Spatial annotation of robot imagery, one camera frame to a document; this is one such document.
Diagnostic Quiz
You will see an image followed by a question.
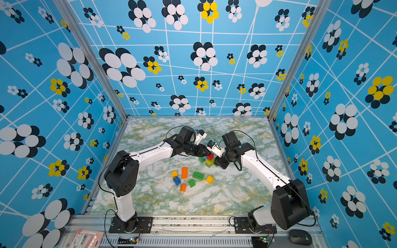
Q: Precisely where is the small orange lego brick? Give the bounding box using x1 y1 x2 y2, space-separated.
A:
180 184 187 192

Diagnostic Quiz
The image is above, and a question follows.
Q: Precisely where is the pink packaged item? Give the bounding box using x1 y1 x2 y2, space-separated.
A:
69 229 104 248

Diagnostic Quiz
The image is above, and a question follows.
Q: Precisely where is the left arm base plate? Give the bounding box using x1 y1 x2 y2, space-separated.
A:
109 216 154 234

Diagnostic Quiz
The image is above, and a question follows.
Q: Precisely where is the blue lego brick left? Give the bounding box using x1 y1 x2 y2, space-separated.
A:
173 176 181 186

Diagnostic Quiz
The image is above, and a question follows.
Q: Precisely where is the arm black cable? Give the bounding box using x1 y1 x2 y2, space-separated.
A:
165 125 187 143
234 129 317 227

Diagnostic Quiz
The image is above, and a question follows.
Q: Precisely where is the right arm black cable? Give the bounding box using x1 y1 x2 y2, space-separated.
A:
234 129 317 227

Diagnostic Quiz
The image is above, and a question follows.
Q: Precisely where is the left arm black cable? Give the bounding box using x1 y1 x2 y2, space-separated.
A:
165 125 187 143

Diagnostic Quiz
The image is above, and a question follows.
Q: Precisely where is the aluminium front rail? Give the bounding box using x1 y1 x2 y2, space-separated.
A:
57 214 329 248

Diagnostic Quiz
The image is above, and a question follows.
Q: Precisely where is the yellow lego brick left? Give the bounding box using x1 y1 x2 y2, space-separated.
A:
171 170 178 178

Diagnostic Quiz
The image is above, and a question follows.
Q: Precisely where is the small green lego brick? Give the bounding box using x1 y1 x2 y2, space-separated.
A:
188 179 196 188

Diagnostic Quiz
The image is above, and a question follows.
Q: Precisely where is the yellow lego brick centre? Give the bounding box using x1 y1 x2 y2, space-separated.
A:
206 175 214 184

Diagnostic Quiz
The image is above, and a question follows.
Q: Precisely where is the black computer mouse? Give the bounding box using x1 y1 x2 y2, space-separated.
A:
289 229 313 246

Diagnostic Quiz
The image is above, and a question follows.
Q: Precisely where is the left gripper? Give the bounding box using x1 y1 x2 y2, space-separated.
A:
183 143 213 157

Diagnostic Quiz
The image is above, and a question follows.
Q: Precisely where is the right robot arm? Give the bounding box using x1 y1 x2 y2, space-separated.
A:
207 131 313 230

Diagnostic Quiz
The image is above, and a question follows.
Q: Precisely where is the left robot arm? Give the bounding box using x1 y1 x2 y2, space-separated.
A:
104 126 210 233

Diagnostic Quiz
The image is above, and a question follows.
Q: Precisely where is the orange long lego brick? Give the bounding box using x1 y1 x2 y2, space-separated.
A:
181 167 188 179

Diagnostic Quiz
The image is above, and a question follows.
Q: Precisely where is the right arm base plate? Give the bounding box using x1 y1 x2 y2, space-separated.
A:
231 217 278 236

